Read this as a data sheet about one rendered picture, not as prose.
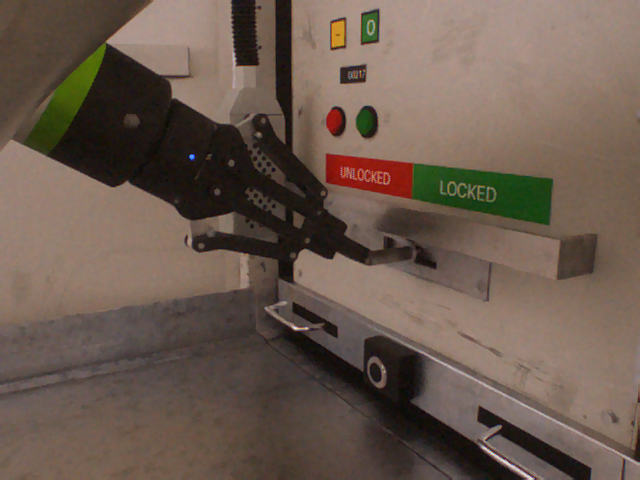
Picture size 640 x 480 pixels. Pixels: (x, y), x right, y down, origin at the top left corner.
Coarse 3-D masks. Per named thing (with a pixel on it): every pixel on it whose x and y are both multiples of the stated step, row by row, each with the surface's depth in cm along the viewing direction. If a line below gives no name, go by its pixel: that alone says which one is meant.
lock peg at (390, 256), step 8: (408, 240) 58; (392, 248) 57; (400, 248) 57; (408, 248) 58; (416, 248) 58; (368, 256) 55; (376, 256) 55; (384, 256) 56; (392, 256) 56; (400, 256) 57; (408, 256) 57; (416, 256) 57; (368, 264) 56; (376, 264) 56
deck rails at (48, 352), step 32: (64, 320) 69; (96, 320) 71; (128, 320) 73; (160, 320) 76; (192, 320) 78; (224, 320) 80; (0, 352) 67; (32, 352) 68; (64, 352) 70; (96, 352) 72; (128, 352) 74; (160, 352) 76; (192, 352) 76; (0, 384) 66; (32, 384) 66
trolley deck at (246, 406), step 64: (64, 384) 67; (128, 384) 67; (192, 384) 68; (256, 384) 68; (320, 384) 68; (0, 448) 54; (64, 448) 54; (128, 448) 54; (192, 448) 55; (256, 448) 55; (320, 448) 55; (384, 448) 55
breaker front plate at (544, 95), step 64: (320, 0) 67; (384, 0) 58; (448, 0) 50; (512, 0) 45; (576, 0) 40; (320, 64) 69; (384, 64) 59; (448, 64) 51; (512, 64) 45; (576, 64) 41; (320, 128) 71; (384, 128) 60; (448, 128) 52; (512, 128) 46; (576, 128) 41; (576, 192) 42; (320, 256) 74; (448, 256) 54; (384, 320) 64; (448, 320) 55; (512, 320) 48; (576, 320) 43; (512, 384) 49; (576, 384) 44
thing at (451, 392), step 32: (320, 320) 74; (352, 320) 67; (352, 352) 68; (416, 352) 58; (416, 384) 58; (448, 384) 54; (480, 384) 51; (448, 416) 55; (480, 416) 51; (512, 416) 48; (544, 416) 45; (512, 448) 48; (544, 448) 45; (576, 448) 43; (608, 448) 40
